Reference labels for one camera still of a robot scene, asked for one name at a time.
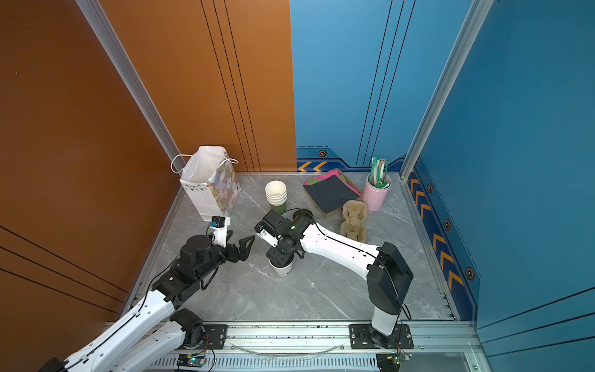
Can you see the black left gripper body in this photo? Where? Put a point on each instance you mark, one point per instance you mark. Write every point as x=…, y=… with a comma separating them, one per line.
x=218, y=256

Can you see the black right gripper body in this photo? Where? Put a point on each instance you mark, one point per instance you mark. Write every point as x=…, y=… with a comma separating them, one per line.
x=279, y=253

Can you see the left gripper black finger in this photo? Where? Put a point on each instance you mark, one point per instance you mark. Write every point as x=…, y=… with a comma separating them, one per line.
x=245, y=244
x=243, y=254

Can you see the white paper coffee cup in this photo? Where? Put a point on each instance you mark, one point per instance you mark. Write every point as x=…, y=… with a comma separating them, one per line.
x=282, y=270

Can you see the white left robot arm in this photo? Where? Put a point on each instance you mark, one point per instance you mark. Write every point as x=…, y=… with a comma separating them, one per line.
x=159, y=316

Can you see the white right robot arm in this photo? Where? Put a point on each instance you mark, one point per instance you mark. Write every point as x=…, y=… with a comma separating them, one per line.
x=385, y=270

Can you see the stack of black lids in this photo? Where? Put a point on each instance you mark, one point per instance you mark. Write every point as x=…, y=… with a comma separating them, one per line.
x=304, y=214

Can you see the stack of paper cups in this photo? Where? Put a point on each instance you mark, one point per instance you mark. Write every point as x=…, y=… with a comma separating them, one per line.
x=277, y=196

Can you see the brown cardboard napkin tray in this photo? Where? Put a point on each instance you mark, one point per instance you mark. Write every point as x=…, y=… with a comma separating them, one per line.
x=331, y=191

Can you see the dark grey napkin stack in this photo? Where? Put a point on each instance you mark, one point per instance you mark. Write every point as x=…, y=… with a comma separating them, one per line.
x=330, y=195

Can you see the beige pulp cup carrier stack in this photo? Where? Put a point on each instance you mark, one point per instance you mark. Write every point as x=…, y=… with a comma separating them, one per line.
x=354, y=214

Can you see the pink napkin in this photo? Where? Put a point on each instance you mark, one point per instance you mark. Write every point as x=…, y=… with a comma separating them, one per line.
x=334, y=173

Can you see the patterned paper gift bag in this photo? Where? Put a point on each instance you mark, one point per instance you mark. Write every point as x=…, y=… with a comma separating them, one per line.
x=209, y=179

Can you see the pink metal bucket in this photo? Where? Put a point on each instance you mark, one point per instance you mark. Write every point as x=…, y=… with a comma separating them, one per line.
x=374, y=197

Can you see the green circuit board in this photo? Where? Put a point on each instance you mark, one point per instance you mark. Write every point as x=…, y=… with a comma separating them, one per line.
x=190, y=360

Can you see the small circuit board right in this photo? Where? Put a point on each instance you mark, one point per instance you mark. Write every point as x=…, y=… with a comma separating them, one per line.
x=391, y=362

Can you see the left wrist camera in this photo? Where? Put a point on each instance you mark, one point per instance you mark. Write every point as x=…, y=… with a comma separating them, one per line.
x=218, y=230

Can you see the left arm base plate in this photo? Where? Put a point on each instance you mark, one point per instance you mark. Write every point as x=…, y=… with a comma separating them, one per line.
x=211, y=336

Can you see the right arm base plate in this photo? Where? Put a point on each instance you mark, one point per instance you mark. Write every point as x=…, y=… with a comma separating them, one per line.
x=364, y=336

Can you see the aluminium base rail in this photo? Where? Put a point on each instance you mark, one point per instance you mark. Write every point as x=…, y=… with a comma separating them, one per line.
x=313, y=346

